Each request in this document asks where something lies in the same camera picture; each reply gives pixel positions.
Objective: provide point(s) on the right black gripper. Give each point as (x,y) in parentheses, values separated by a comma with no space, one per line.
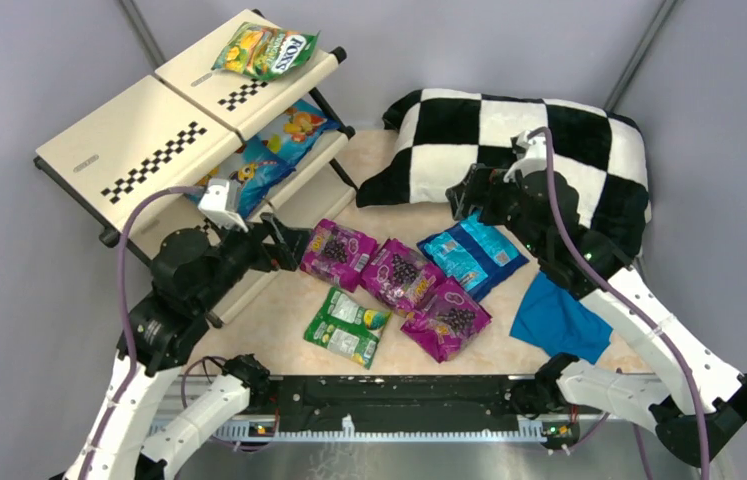
(479,192)

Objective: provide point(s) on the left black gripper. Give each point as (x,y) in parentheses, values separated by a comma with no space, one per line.
(273,240)

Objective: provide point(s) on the purple grape candy bag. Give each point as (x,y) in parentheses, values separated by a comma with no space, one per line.
(401,278)
(337,254)
(447,322)

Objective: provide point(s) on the blue mint candy bag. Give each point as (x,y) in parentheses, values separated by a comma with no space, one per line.
(475,254)

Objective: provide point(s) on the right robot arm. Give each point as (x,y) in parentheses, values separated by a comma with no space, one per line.
(695,403)

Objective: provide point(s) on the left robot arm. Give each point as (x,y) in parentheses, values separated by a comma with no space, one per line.
(190,275)

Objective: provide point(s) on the blue Sugus candy bag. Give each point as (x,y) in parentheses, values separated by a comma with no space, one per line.
(256,169)

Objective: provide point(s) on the blue fruit candy bag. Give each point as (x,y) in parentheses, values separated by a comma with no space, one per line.
(293,133)

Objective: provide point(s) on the cream three-tier shelf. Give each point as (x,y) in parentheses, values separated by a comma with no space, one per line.
(172,127)

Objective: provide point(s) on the green Fox's candy bag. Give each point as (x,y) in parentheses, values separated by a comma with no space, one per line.
(265,53)

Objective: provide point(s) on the black white checkered pillow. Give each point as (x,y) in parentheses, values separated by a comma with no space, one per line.
(442,132)

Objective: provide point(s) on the blue cloth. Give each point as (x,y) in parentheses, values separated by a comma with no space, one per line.
(551,319)

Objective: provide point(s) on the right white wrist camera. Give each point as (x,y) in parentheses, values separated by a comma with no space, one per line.
(530,152)

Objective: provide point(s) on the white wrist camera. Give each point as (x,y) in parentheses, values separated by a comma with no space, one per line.
(530,152)
(219,204)

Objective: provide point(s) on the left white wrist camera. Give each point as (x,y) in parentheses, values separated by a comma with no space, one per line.
(219,204)

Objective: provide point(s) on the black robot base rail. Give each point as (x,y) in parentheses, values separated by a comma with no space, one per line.
(391,409)

